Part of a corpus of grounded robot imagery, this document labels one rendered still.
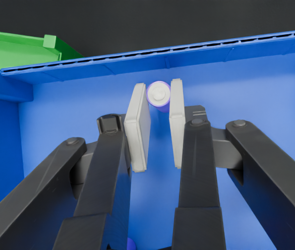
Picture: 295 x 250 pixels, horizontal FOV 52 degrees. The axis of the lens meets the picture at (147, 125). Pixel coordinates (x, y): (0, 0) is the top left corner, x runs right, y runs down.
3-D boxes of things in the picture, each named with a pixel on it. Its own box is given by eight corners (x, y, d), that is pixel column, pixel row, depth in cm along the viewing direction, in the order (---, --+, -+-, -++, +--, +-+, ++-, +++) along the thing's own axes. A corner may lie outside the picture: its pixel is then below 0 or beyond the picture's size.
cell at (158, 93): (175, 91, 27) (170, 78, 20) (177, 111, 27) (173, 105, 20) (154, 93, 27) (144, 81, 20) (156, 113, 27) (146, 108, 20)
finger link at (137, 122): (146, 172, 16) (132, 173, 16) (151, 121, 22) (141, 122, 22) (138, 120, 15) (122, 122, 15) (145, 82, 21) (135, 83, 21)
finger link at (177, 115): (168, 117, 14) (184, 115, 14) (170, 79, 21) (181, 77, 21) (175, 170, 16) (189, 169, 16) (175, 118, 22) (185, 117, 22)
